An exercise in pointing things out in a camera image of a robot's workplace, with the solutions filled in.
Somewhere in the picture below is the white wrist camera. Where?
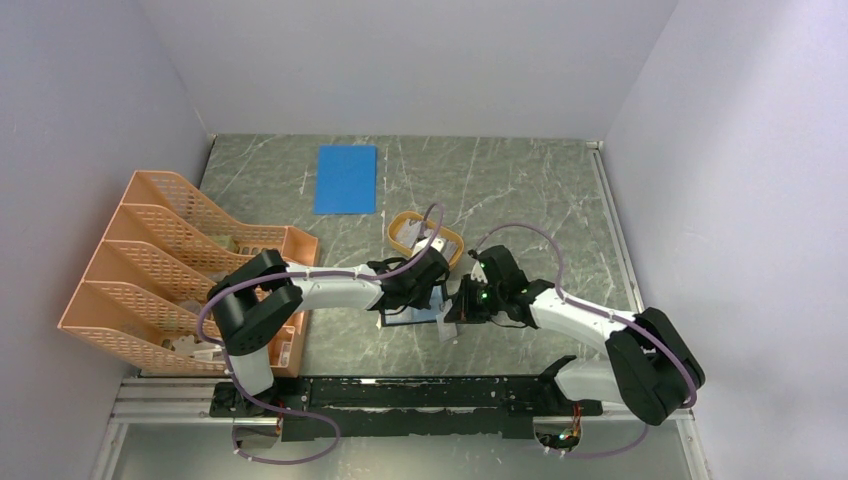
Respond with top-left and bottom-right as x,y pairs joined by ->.
412,237 -> 445,256
468,249 -> 489,284

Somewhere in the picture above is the silver VIP card stack left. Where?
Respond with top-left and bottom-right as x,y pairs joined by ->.
395,219 -> 428,250

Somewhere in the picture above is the blue flat mat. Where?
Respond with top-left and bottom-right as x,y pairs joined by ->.
313,145 -> 378,215

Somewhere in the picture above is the yellow oval tray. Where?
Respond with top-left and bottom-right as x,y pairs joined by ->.
386,211 -> 465,269

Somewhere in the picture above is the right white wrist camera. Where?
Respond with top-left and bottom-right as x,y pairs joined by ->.
468,249 -> 489,284

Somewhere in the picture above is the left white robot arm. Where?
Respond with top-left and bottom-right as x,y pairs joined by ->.
198,247 -> 450,416

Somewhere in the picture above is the black card holder wallet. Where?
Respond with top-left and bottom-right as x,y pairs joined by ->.
377,285 -> 446,328

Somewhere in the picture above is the orange mesh file rack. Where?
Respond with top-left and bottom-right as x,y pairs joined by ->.
57,170 -> 320,377

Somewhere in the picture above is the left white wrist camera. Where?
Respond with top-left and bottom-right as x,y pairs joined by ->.
412,237 -> 445,256

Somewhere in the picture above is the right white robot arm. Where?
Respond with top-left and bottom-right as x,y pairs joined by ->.
445,245 -> 706,426

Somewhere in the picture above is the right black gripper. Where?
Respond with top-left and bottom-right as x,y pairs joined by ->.
444,273 -> 505,324

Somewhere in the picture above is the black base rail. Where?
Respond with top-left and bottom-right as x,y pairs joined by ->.
209,374 -> 604,444

